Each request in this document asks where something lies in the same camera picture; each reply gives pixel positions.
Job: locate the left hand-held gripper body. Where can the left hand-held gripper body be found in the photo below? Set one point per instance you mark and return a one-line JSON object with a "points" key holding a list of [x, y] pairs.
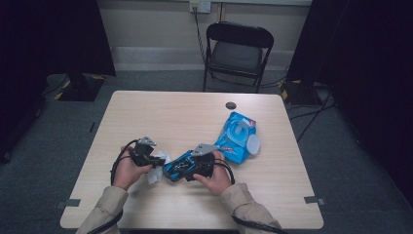
{"points": [[141, 154]]}

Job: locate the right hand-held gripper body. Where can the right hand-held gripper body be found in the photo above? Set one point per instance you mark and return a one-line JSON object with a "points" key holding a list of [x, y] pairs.
{"points": [[204, 165]]}

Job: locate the white wet wipe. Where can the white wet wipe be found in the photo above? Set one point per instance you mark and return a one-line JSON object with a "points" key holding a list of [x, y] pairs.
{"points": [[156, 175], [241, 126]]}

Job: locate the blue toy car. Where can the blue toy car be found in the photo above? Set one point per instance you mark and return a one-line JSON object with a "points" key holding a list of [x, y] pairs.
{"points": [[177, 167]]}

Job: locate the blue wet wipes pack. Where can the blue wet wipes pack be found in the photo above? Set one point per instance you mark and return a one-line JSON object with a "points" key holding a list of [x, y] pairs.
{"points": [[229, 149]]}

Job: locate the person's right hand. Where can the person's right hand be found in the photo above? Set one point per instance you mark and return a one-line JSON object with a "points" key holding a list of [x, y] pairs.
{"points": [[217, 180]]}

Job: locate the person's left hand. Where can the person's left hand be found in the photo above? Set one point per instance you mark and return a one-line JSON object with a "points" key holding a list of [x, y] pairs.
{"points": [[126, 172]]}

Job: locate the grey tape strip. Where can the grey tape strip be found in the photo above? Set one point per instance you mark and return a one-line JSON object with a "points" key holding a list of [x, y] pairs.
{"points": [[313, 200], [69, 203]]}

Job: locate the black stand base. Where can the black stand base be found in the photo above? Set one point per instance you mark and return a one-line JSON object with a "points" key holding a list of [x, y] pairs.
{"points": [[298, 92], [81, 87]]}

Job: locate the black folding chair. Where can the black folding chair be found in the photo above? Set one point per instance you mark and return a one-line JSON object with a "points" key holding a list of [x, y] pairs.
{"points": [[237, 55]]}

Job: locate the black curtain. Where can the black curtain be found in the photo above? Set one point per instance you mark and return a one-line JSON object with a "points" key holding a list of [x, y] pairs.
{"points": [[48, 39], [373, 65]]}

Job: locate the white wall socket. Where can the white wall socket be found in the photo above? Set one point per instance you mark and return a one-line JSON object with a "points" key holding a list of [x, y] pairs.
{"points": [[200, 6]]}

